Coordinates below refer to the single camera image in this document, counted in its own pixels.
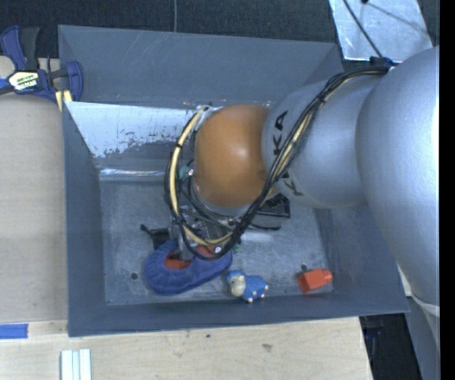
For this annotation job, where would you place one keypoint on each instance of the blue knitted slipper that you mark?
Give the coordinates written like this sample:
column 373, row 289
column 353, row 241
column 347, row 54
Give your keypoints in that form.
column 171, row 281

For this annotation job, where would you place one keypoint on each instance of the orange-red small block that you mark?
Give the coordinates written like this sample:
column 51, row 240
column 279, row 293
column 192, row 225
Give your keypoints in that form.
column 314, row 280

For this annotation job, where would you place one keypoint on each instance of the blue toy sheep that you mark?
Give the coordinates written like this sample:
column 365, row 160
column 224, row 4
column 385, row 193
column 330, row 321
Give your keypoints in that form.
column 252, row 285

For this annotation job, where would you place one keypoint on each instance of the pale wood board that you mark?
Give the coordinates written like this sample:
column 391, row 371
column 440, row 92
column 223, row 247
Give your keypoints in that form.
column 25, row 212

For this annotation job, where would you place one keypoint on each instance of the grey metal bin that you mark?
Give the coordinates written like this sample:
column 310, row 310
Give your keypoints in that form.
column 132, row 65

